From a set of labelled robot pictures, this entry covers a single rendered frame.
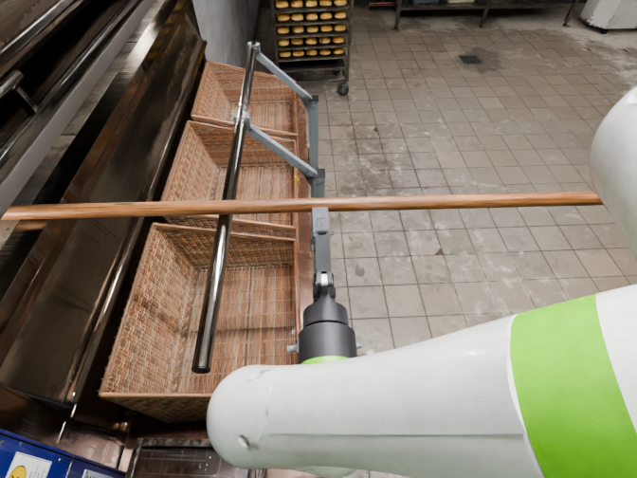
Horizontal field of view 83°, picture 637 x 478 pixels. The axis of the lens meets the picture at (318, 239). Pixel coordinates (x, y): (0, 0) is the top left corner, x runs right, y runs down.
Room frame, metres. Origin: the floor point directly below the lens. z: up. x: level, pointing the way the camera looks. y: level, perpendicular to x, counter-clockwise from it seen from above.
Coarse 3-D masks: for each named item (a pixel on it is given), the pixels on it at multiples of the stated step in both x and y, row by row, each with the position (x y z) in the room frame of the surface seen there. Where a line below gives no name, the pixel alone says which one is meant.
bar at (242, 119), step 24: (312, 96) 1.43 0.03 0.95; (240, 120) 0.89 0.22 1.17; (312, 120) 1.39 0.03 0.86; (240, 144) 0.78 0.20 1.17; (264, 144) 0.92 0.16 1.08; (312, 144) 1.39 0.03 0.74; (312, 168) 0.94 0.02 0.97; (312, 192) 1.39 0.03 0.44; (312, 216) 1.39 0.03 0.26; (216, 240) 0.46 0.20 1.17; (312, 240) 1.39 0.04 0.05; (216, 264) 0.40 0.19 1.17; (216, 288) 0.35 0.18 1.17; (216, 312) 0.30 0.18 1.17; (192, 360) 0.22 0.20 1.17
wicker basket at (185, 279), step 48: (192, 240) 0.80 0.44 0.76; (240, 240) 0.81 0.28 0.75; (288, 240) 0.82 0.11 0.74; (144, 288) 0.57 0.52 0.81; (192, 288) 0.71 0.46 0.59; (240, 288) 0.71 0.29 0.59; (288, 288) 0.71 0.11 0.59; (144, 336) 0.44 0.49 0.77; (192, 336) 0.52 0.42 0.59; (240, 336) 0.52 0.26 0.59; (288, 336) 0.52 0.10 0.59; (144, 384) 0.32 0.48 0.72; (192, 384) 0.37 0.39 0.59
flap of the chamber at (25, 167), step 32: (96, 0) 1.14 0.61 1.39; (64, 32) 0.92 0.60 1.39; (96, 32) 0.87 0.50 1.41; (128, 32) 0.88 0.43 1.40; (32, 64) 0.75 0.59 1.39; (64, 64) 0.71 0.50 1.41; (96, 64) 0.69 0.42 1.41; (32, 96) 0.60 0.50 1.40; (0, 128) 0.50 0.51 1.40; (64, 128) 0.51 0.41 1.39; (32, 160) 0.42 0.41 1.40; (0, 192) 0.34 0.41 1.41
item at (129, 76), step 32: (160, 32) 1.49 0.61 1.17; (128, 64) 1.21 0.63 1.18; (128, 96) 1.05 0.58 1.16; (96, 128) 0.84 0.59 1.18; (64, 160) 0.70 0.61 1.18; (96, 160) 0.75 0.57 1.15; (64, 192) 0.59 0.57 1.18; (32, 224) 0.50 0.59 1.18; (0, 256) 0.41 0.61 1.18; (32, 256) 0.42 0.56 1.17; (0, 288) 0.34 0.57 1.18; (0, 320) 0.29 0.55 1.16
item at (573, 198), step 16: (576, 192) 0.57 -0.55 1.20; (592, 192) 0.57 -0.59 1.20; (16, 208) 0.51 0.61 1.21; (32, 208) 0.51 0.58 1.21; (48, 208) 0.51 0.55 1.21; (64, 208) 0.51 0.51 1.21; (80, 208) 0.52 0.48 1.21; (96, 208) 0.52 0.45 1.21; (112, 208) 0.52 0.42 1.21; (128, 208) 0.52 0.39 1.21; (144, 208) 0.52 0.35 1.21; (160, 208) 0.52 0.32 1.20; (176, 208) 0.52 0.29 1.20; (192, 208) 0.52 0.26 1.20; (208, 208) 0.52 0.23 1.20; (224, 208) 0.52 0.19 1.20; (240, 208) 0.52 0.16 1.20; (256, 208) 0.52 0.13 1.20; (272, 208) 0.52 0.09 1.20; (288, 208) 0.53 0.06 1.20; (304, 208) 0.53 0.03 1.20; (336, 208) 0.53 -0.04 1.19; (352, 208) 0.53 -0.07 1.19; (368, 208) 0.53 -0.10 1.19; (384, 208) 0.53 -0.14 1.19; (400, 208) 0.53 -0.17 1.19; (416, 208) 0.53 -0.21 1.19; (432, 208) 0.54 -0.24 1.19; (448, 208) 0.54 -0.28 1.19; (464, 208) 0.54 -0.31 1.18; (480, 208) 0.54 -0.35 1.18
